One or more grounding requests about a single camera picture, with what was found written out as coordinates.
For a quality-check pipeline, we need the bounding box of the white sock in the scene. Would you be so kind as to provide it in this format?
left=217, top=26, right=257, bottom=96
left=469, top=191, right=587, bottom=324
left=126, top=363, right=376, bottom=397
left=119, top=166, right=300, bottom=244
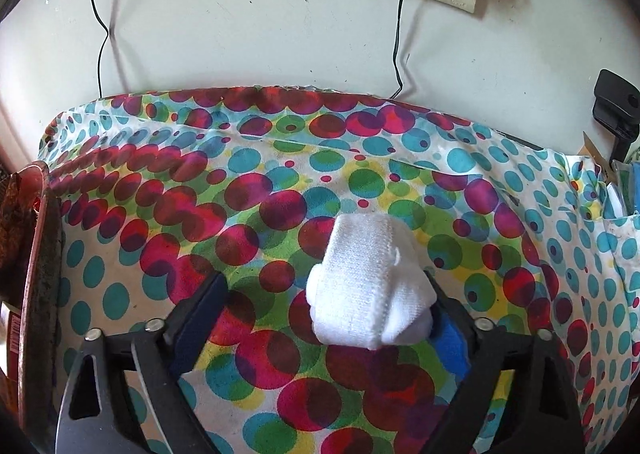
left=306, top=214, right=435, bottom=350

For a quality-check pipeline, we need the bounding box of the brown snack packet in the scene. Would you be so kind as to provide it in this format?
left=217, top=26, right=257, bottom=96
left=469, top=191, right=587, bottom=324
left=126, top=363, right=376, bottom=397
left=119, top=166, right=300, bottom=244
left=0, top=171, right=40, bottom=305

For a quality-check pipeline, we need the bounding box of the blue plastic packet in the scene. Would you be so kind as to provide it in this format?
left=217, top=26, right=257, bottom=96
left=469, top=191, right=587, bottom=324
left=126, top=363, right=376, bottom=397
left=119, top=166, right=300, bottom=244
left=582, top=131, right=640, bottom=217

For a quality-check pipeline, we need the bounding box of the polka dot tablecloth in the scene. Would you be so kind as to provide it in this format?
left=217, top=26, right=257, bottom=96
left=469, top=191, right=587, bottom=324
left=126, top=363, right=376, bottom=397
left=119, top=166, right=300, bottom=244
left=37, top=86, right=640, bottom=454

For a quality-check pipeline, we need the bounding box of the black plastic clip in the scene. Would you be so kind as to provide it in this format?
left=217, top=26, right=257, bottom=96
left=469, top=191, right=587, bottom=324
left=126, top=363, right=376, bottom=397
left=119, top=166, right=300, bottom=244
left=592, top=69, right=640, bottom=162

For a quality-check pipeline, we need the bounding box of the black cable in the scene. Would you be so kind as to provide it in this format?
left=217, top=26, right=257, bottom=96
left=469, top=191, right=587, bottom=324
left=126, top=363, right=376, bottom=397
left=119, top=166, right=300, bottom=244
left=387, top=0, right=412, bottom=101
left=82, top=0, right=112, bottom=100

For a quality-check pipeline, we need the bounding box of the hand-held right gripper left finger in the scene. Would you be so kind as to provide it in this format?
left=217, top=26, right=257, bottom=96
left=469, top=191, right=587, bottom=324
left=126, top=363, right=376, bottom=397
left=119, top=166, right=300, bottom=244
left=55, top=271, right=231, bottom=454

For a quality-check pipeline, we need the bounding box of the red round tray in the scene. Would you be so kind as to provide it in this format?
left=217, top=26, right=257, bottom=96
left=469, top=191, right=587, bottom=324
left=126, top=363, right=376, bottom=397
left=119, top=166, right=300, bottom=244
left=0, top=160, right=63, bottom=440

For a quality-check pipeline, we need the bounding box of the red medicine box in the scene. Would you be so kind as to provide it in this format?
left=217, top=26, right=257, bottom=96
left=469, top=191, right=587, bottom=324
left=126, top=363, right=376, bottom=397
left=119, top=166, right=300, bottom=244
left=0, top=301, right=23, bottom=380

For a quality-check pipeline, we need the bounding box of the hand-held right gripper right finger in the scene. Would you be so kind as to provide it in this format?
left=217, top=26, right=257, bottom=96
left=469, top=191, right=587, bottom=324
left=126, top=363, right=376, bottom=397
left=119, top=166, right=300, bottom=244
left=425, top=271, right=586, bottom=454

